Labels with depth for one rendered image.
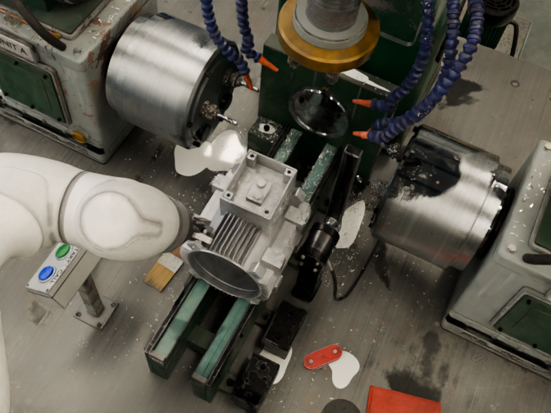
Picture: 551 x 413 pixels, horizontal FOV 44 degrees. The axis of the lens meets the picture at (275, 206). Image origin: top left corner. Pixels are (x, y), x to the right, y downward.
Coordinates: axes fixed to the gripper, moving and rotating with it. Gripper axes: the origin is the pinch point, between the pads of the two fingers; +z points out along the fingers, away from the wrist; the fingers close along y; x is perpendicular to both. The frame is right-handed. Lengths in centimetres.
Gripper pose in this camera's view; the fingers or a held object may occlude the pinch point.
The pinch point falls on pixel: (199, 226)
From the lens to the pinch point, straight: 122.5
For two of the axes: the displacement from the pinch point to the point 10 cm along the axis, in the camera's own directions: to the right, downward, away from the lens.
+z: 1.6, 0.5, 9.9
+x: -4.2, 9.1, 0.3
